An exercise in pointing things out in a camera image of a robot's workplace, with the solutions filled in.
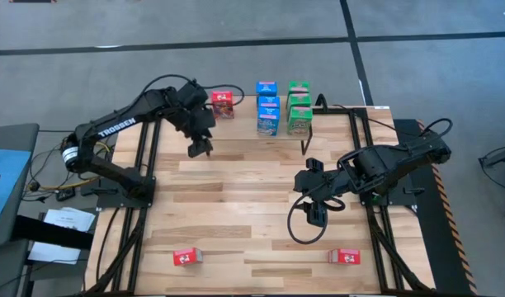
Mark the round black object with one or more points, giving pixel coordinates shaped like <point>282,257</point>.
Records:
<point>34,186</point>

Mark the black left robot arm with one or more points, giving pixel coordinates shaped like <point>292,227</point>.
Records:
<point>116,122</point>

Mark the dark grey floor device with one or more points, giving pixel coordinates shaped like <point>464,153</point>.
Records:
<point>500,157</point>

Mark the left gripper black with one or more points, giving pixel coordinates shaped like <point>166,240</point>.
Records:
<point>201,123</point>

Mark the green Apple Jacks cereal box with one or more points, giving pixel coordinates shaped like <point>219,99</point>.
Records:
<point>300,121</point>
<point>298,86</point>
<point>298,100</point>

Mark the white paper sheet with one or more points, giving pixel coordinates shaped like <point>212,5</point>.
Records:
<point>54,252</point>

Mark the wooden shelf black metal frame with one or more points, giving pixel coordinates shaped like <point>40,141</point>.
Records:
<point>240,128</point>

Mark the white paper booklet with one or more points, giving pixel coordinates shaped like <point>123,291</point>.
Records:
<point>69,220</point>

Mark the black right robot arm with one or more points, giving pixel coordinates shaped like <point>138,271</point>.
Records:
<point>380,165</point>

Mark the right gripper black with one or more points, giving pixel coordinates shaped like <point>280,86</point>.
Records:
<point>318,185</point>

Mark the blue Rice Krispies cereal box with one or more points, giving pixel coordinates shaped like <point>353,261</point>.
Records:
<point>267,88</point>
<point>268,121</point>
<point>269,101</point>

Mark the small black controller box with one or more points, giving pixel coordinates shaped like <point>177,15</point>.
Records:
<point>65,194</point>

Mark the red Froot Loops cereal box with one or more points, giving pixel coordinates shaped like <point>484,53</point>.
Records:
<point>186,257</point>
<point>345,256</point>
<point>222,104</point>

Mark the grey side table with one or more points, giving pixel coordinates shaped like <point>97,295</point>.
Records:
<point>13,136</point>

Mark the blue mat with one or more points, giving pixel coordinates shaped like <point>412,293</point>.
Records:
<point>7,194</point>

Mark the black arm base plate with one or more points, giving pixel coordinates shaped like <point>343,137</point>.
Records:
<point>120,202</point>
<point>405,199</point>

